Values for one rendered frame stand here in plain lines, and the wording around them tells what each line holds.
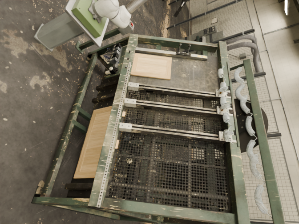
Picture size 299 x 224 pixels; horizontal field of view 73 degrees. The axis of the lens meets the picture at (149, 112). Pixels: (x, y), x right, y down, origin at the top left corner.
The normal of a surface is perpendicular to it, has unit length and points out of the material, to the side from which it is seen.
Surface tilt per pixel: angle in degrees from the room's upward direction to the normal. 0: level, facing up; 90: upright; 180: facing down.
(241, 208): 58
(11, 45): 0
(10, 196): 0
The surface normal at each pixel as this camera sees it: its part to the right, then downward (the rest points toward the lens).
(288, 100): -0.48, -0.49
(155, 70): 0.06, -0.52
